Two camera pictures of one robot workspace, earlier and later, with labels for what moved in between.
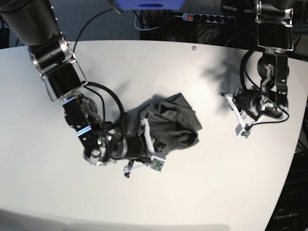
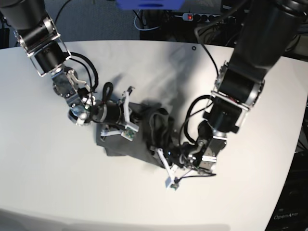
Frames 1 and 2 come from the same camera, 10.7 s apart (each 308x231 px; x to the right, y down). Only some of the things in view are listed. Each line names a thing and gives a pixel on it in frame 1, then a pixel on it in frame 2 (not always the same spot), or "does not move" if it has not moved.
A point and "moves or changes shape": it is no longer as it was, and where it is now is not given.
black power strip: (210, 18) does not move
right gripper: (249, 106) to (177, 155)
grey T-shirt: (173, 123) moves or changes shape
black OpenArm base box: (291, 213) does not move
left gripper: (140, 149) to (116, 114)
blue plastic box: (150, 5) does not move
